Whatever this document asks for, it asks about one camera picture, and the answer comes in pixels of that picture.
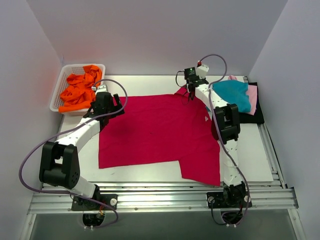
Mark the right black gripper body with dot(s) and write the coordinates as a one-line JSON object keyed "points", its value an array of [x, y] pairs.
{"points": [[191, 86]]}

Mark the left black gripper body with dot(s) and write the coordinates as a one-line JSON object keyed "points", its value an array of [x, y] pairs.
{"points": [[110, 107]]}

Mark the crimson red t-shirt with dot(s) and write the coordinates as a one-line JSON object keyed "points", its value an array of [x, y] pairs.
{"points": [[162, 128]]}

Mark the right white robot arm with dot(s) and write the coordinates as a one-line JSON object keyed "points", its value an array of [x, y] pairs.
{"points": [[225, 124]]}

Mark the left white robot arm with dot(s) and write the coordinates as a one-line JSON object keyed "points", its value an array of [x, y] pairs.
{"points": [[59, 166]]}

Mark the crumpled orange t-shirt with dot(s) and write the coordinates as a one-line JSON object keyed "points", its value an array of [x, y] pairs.
{"points": [[79, 94]]}

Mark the folded teal t-shirt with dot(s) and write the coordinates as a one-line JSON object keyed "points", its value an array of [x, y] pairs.
{"points": [[222, 89]]}

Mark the white plastic basket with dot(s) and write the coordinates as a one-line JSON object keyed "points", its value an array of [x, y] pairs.
{"points": [[62, 84]]}

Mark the folded pink t-shirt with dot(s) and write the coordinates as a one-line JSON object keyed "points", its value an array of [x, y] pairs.
{"points": [[245, 96]]}

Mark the folded black t-shirt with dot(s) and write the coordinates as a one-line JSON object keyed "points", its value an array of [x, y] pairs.
{"points": [[255, 116]]}

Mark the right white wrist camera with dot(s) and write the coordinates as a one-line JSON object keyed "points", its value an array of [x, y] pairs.
{"points": [[201, 70]]}

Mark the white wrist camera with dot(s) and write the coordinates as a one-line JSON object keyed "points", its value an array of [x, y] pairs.
{"points": [[201, 70], [103, 88]]}

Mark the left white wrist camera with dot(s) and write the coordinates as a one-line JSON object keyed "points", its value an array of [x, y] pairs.
{"points": [[103, 88]]}

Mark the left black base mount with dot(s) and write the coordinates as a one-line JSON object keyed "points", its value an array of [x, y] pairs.
{"points": [[80, 204]]}

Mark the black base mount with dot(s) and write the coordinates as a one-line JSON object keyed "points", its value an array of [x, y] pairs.
{"points": [[80, 204], [230, 197]]}

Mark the aluminium rail frame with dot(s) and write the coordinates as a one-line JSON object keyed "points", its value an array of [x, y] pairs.
{"points": [[155, 202]]}

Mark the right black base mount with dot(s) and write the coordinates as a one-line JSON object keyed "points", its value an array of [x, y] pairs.
{"points": [[230, 197]]}

